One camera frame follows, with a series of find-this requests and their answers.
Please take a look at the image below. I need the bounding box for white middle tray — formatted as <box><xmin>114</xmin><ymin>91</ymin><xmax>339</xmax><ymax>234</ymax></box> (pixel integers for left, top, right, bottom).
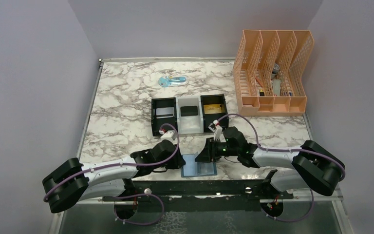
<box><xmin>176</xmin><ymin>96</ymin><xmax>204</xmax><ymax>135</ymax></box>

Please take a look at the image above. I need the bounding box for blue blister pack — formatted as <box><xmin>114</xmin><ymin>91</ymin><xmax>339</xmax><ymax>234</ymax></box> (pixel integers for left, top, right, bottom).
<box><xmin>158</xmin><ymin>76</ymin><xmax>189</xmax><ymax>88</ymax></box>

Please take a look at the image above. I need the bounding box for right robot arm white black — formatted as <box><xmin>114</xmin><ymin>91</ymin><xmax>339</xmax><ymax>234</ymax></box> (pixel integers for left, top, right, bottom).
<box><xmin>195</xmin><ymin>127</ymin><xmax>345</xmax><ymax>198</ymax></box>

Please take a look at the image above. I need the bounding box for black tray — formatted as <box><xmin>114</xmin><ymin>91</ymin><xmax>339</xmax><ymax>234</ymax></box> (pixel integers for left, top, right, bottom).
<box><xmin>151</xmin><ymin>97</ymin><xmax>178</xmax><ymax>137</ymax></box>
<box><xmin>200</xmin><ymin>94</ymin><xmax>228</xmax><ymax>133</ymax></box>

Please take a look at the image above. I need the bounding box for purple cable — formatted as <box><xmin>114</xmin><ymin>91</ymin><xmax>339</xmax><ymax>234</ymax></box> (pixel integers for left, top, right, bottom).
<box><xmin>43</xmin><ymin>123</ymin><xmax>180</xmax><ymax>227</ymax></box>
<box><xmin>216</xmin><ymin>113</ymin><xmax>346</xmax><ymax>223</ymax></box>

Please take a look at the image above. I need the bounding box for black left tray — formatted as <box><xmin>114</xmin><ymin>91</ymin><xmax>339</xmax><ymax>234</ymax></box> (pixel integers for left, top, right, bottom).
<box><xmin>151</xmin><ymin>97</ymin><xmax>178</xmax><ymax>137</ymax></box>

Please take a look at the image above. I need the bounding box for orange plastic file organizer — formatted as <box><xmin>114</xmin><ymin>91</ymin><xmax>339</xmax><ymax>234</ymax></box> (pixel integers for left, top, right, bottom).
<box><xmin>233</xmin><ymin>30</ymin><xmax>315</xmax><ymax>117</ymax></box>

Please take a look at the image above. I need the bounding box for black card in middle tray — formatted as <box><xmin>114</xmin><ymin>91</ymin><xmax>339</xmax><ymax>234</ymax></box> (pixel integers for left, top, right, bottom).
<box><xmin>180</xmin><ymin>106</ymin><xmax>199</xmax><ymax>117</ymax></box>

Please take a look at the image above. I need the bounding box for black right tray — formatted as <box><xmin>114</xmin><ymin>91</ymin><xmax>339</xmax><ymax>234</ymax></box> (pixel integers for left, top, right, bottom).
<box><xmin>200</xmin><ymin>94</ymin><xmax>228</xmax><ymax>133</ymax></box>

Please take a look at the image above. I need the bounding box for grey item in organizer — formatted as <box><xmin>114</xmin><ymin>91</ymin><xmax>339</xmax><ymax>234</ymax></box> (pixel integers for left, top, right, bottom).
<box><xmin>272</xmin><ymin>79</ymin><xmax>281</xmax><ymax>97</ymax></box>

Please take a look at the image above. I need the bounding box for white credit card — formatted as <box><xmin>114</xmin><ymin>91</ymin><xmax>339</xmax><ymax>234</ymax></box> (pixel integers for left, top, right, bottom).
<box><xmin>155</xmin><ymin>107</ymin><xmax>174</xmax><ymax>118</ymax></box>

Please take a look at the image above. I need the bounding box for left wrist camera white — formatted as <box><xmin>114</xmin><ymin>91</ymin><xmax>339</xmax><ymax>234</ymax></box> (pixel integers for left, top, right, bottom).
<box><xmin>159</xmin><ymin>129</ymin><xmax>178</xmax><ymax>143</ymax></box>

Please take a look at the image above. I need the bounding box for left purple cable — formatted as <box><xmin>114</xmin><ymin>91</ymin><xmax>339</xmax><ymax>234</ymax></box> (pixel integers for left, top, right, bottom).
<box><xmin>43</xmin><ymin>123</ymin><xmax>180</xmax><ymax>227</ymax></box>

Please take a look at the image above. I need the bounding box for blue leather card holder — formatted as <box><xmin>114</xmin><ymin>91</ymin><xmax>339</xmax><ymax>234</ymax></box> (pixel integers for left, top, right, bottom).
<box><xmin>181</xmin><ymin>154</ymin><xmax>217</xmax><ymax>177</ymax></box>

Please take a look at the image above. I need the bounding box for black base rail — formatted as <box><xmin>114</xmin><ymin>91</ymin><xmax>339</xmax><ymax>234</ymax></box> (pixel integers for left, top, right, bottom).
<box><xmin>102</xmin><ymin>179</ymin><xmax>294</xmax><ymax>202</ymax></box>

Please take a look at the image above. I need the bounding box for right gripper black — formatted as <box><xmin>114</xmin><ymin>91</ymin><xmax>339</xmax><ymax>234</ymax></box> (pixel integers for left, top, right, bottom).
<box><xmin>195</xmin><ymin>136</ymin><xmax>239</xmax><ymax>162</ymax></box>

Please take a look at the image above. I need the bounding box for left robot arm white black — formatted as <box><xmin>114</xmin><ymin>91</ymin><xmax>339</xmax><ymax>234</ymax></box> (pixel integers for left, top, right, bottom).
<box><xmin>42</xmin><ymin>140</ymin><xmax>186</xmax><ymax>214</ymax></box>

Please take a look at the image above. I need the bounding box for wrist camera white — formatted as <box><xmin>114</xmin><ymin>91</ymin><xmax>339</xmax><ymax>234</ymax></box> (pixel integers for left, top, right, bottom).
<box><xmin>208</xmin><ymin>120</ymin><xmax>223</xmax><ymax>140</ymax></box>
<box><xmin>159</xmin><ymin>129</ymin><xmax>178</xmax><ymax>143</ymax></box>

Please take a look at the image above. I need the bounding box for gold card in right tray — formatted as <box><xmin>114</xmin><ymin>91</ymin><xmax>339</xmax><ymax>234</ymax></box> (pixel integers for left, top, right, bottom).
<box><xmin>203</xmin><ymin>104</ymin><xmax>223</xmax><ymax>115</ymax></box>

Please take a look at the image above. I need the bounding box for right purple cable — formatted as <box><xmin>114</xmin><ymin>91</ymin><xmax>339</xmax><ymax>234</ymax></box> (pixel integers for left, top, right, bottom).
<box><xmin>216</xmin><ymin>113</ymin><xmax>346</xmax><ymax>223</ymax></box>

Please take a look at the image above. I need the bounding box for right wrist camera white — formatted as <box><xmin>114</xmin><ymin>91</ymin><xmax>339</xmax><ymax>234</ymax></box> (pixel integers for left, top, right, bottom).
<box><xmin>208</xmin><ymin>120</ymin><xmax>223</xmax><ymax>140</ymax></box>

